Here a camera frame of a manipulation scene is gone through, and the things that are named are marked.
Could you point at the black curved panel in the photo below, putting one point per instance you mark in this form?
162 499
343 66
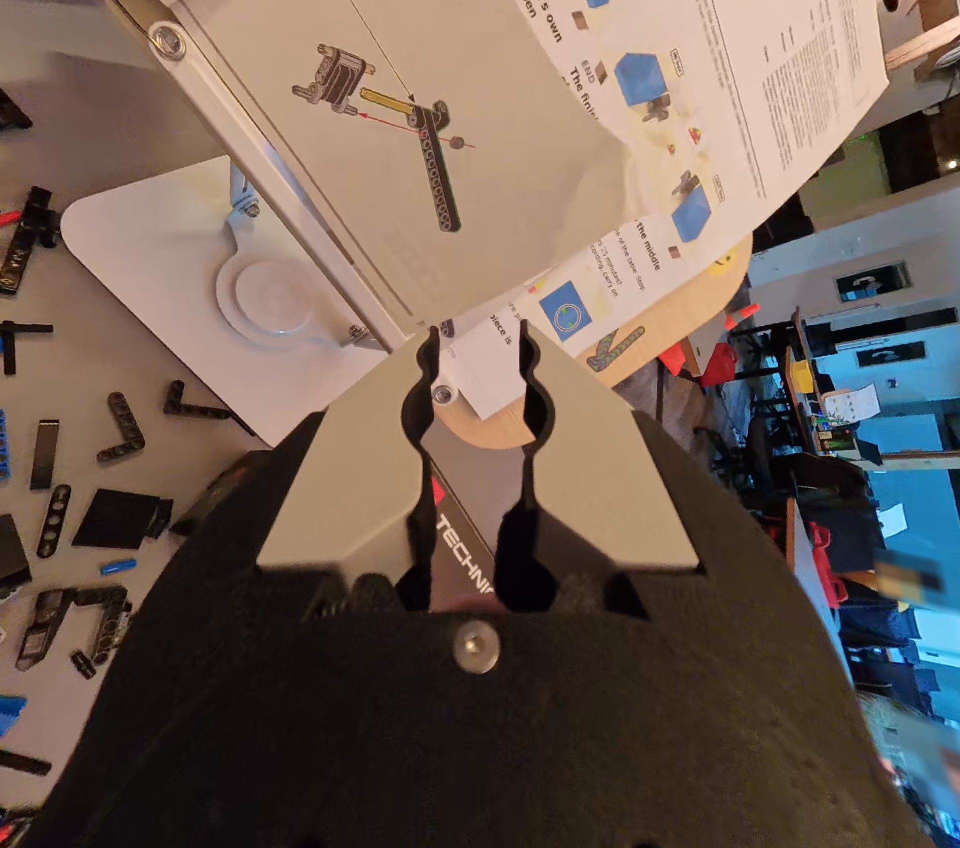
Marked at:
11 555

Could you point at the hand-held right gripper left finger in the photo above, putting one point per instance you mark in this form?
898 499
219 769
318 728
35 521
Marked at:
337 488

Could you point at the white booklet stand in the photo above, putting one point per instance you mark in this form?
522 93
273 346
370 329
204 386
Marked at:
150 248

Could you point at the instruction booklet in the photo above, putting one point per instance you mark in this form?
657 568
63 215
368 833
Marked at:
487 188

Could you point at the black bent beam cluster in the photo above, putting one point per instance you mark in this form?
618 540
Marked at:
45 623

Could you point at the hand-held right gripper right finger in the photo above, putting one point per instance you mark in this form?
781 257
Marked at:
615 488

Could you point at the thin black axle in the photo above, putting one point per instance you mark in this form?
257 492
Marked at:
30 327

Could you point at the black flat panel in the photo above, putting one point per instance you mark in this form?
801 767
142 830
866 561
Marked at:
120 518

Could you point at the blue frame beam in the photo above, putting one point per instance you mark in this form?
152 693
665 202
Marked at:
3 443

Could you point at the red object under table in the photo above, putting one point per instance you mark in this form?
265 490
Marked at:
720 364

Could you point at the pile of black beams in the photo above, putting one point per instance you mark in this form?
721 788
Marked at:
124 428

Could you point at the small orange cone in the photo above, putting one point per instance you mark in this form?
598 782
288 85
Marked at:
742 315

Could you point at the blue curved panel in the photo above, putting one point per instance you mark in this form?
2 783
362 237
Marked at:
11 713

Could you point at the small blue pin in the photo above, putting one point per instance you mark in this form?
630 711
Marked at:
118 567

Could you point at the building set box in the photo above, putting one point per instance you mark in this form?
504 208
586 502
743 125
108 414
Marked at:
469 548

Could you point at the long black axle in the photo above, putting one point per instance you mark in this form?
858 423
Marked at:
22 762

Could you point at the black frame subassembly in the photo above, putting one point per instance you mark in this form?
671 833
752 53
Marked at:
26 240

